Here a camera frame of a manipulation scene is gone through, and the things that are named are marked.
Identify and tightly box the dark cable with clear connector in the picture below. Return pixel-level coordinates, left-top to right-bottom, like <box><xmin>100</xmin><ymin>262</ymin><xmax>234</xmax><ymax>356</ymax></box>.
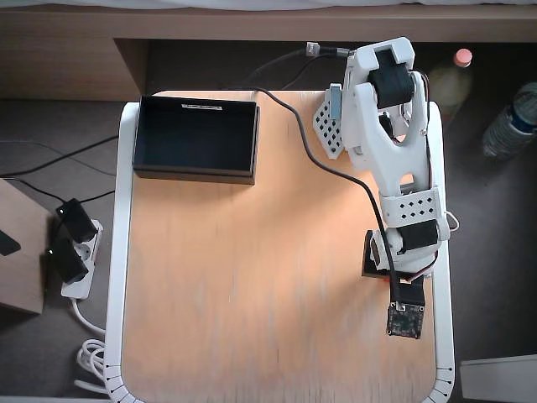
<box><xmin>244</xmin><ymin>41</ymin><xmax>352</xmax><ymax>85</ymax></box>

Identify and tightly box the grey table clamp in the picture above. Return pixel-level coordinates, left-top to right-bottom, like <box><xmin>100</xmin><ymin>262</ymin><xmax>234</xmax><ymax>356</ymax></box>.
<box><xmin>327</xmin><ymin>83</ymin><xmax>343</xmax><ymax>122</ymax></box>

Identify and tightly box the black rectangular bin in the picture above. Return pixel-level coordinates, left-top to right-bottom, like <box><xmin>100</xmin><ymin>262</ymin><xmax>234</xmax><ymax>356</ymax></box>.
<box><xmin>132</xmin><ymin>95</ymin><xmax>261</xmax><ymax>186</ymax></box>

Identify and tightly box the yellow bottle with pink cap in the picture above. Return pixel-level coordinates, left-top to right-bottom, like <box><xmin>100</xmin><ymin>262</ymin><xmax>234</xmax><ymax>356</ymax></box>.
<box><xmin>426</xmin><ymin>48</ymin><xmax>476</xmax><ymax>123</ymax></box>

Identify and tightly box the thick black floor cable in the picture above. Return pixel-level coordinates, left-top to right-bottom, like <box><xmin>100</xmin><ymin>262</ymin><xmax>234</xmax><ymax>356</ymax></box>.
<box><xmin>0</xmin><ymin>134</ymin><xmax>122</xmax><ymax>181</ymax></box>

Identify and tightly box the black power adapter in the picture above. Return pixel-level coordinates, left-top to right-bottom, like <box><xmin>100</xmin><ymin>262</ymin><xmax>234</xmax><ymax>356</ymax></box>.
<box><xmin>55</xmin><ymin>198</ymin><xmax>97</xmax><ymax>243</ymax></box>
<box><xmin>44</xmin><ymin>236</ymin><xmax>90</xmax><ymax>285</ymax></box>

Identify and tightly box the white power strip cable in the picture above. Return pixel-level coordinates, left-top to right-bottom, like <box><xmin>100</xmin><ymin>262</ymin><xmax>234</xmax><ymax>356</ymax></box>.
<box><xmin>70</xmin><ymin>296</ymin><xmax>111</xmax><ymax>396</ymax></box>

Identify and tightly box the white board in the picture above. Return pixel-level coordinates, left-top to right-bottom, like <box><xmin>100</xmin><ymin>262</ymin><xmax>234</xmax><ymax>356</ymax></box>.
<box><xmin>459</xmin><ymin>354</ymin><xmax>537</xmax><ymax>403</ymax></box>

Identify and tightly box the thin black floor cable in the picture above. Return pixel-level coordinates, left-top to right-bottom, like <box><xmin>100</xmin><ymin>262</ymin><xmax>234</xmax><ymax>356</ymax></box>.
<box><xmin>0</xmin><ymin>139</ymin><xmax>108</xmax><ymax>175</ymax></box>

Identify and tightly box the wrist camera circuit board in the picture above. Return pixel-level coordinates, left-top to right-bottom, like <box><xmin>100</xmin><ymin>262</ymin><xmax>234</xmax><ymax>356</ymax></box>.
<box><xmin>385</xmin><ymin>280</ymin><xmax>425</xmax><ymax>340</ymax></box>

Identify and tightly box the white bed sheet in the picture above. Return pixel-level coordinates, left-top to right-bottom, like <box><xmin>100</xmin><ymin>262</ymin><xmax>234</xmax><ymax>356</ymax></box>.
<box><xmin>0</xmin><ymin>0</ymin><xmax>537</xmax><ymax>11</ymax></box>

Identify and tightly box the brown cardboard box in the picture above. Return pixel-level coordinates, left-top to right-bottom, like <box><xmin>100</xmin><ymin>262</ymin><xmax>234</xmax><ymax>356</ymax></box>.
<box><xmin>0</xmin><ymin>177</ymin><xmax>48</xmax><ymax>317</ymax></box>

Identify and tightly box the white gripper, black motor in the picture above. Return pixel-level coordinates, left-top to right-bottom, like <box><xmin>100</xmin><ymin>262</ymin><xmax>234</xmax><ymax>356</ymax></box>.
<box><xmin>362</xmin><ymin>228</ymin><xmax>441</xmax><ymax>281</ymax></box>

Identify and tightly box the flat black object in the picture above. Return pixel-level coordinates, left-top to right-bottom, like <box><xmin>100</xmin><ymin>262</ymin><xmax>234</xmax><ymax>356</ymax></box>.
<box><xmin>0</xmin><ymin>229</ymin><xmax>21</xmax><ymax>258</ymax></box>

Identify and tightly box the brown wooden desk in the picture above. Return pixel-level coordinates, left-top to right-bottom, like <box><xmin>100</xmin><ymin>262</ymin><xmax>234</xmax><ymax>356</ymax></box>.
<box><xmin>0</xmin><ymin>7</ymin><xmax>537</xmax><ymax>102</ymax></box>

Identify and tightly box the black camera cable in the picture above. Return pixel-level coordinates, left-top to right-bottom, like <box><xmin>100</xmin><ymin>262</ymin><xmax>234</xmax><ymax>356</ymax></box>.
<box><xmin>251</xmin><ymin>86</ymin><xmax>404</xmax><ymax>295</ymax></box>

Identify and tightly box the white power strip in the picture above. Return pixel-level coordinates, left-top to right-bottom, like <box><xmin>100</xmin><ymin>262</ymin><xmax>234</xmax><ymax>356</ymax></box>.
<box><xmin>60</xmin><ymin>220</ymin><xmax>104</xmax><ymax>300</ymax></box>

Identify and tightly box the clear plastic water bottle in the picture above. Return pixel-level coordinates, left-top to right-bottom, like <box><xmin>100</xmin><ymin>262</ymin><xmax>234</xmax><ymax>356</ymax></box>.
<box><xmin>482</xmin><ymin>81</ymin><xmax>537</xmax><ymax>160</ymax></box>

